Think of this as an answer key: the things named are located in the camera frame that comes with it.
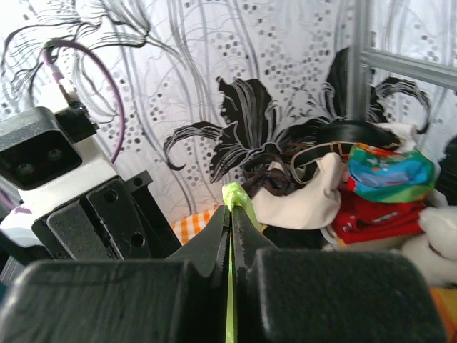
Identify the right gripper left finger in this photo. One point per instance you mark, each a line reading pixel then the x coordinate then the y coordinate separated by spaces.
pixel 182 298

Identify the black hat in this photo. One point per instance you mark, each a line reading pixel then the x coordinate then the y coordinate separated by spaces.
pixel 351 131

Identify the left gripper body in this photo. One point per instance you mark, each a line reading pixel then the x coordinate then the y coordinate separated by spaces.
pixel 37 146

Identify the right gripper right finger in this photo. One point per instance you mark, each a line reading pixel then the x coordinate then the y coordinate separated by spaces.
pixel 302 295

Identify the green trash bag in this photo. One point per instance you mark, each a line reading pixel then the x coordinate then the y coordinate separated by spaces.
pixel 235 195

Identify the colourful printed cloth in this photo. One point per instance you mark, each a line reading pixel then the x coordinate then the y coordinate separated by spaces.
pixel 390 177

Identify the rainbow striped cloth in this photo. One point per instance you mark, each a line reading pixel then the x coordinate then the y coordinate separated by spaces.
pixel 445 301

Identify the cream canvas tote bag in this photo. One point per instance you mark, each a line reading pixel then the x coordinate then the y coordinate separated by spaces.
pixel 312 207

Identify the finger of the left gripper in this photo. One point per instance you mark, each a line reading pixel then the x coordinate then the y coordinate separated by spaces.
pixel 131 222
pixel 78 230

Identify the red cloth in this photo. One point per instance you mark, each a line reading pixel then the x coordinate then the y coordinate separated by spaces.
pixel 359 220

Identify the white fluffy plush lamb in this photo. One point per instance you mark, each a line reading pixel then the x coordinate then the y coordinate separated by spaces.
pixel 434 251

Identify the orange checked towel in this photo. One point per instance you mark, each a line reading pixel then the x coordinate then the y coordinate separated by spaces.
pixel 190 226

